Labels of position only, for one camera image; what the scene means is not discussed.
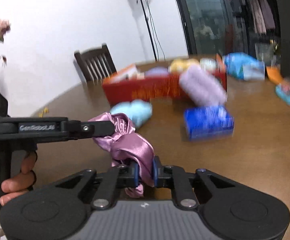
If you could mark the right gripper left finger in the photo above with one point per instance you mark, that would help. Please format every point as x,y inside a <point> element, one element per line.
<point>109,184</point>

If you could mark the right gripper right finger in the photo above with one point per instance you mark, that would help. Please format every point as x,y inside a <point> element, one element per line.
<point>180,183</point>

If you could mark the pink satin cloth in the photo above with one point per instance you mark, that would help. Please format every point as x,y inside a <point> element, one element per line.
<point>126,144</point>

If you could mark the blue tissue pack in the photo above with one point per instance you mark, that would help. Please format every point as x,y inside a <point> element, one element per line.
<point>208,122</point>

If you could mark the light blue plush toy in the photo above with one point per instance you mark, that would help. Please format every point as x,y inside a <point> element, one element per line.
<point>138,111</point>

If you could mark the lavender plush roll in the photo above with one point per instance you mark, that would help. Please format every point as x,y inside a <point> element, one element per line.
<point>202,87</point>

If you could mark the yellow white plush toy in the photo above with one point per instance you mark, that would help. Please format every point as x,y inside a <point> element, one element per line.
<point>181,65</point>

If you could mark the person left hand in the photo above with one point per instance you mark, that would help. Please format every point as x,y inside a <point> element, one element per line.
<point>22,182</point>

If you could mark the red cardboard box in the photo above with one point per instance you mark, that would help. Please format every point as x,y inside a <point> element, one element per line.
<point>121,88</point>

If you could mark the dark wooden chair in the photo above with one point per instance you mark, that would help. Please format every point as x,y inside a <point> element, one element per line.
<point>96,64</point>

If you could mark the blue plastic wipes bag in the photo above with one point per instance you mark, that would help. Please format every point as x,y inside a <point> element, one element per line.
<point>244,67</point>

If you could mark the orange paper packet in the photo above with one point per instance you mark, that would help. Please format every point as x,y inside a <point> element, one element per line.
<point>274,75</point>

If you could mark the clear glass cup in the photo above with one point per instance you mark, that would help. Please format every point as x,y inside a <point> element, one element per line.
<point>264,52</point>

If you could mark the hanging clothes rack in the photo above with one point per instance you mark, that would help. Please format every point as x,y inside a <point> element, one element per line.
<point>261,17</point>

